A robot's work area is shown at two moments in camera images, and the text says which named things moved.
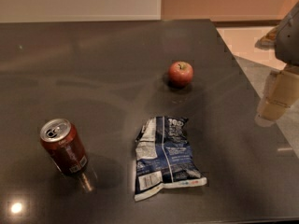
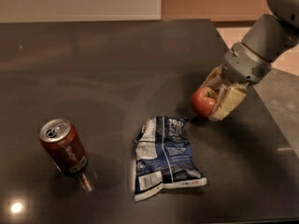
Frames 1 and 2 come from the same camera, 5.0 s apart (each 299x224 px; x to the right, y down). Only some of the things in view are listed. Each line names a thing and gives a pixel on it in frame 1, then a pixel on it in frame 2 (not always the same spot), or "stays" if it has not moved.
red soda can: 62,141 stays
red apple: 180,74 -> 203,101
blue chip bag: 163,155 stays
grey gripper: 289,41 -> 244,63
